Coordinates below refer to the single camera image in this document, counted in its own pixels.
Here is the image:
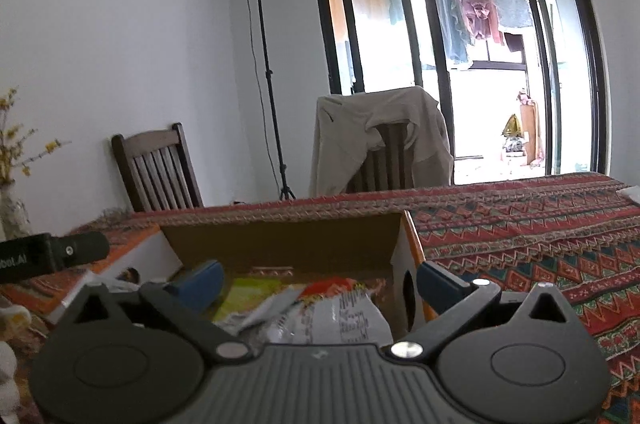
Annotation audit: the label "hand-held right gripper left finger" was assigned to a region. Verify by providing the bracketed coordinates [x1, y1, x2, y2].
[52, 260, 253, 362]

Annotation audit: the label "yellow pointed object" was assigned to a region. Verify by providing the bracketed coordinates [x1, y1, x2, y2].
[502, 114, 526, 141]

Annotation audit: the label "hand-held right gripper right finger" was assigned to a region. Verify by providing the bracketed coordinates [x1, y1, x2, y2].
[387, 261, 586, 362]

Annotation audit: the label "beige jacket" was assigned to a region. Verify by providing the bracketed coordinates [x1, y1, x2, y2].
[310, 86, 455, 195]

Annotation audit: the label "wooden board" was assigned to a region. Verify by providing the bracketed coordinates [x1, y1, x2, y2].
[520, 91, 542, 166]

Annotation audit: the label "white red snack packet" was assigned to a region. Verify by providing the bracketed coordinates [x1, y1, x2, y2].
[265, 276, 393, 345]

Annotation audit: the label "orange cardboard box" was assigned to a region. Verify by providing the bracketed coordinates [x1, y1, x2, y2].
[50, 210, 441, 345]

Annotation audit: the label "dark wooden chair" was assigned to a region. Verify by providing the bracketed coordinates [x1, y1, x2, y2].
[111, 122, 203, 212]

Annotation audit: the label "yellow flower branches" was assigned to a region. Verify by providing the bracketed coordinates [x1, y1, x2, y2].
[0, 88, 71, 185]

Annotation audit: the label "black sliding glass door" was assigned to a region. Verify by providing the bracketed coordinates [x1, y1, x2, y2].
[307, 0, 608, 185]

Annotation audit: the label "pile of snack packets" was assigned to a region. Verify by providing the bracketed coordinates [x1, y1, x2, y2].
[172, 266, 396, 345]

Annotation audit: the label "jacket-covered wooden chair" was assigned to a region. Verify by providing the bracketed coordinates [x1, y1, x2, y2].
[347, 124, 416, 192]

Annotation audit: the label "speckled white vase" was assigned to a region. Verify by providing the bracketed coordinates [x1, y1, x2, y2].
[0, 184, 32, 241]

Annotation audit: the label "blue denim garment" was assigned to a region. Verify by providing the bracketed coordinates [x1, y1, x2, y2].
[427, 0, 473, 65]

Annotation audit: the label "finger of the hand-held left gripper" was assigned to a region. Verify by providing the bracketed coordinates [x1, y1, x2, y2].
[50, 231, 111, 269]

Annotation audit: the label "black light stand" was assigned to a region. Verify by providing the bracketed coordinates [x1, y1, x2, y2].
[237, 0, 296, 200]

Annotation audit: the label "patterned red tablecloth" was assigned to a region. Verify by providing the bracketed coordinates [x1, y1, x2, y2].
[0, 171, 640, 424]

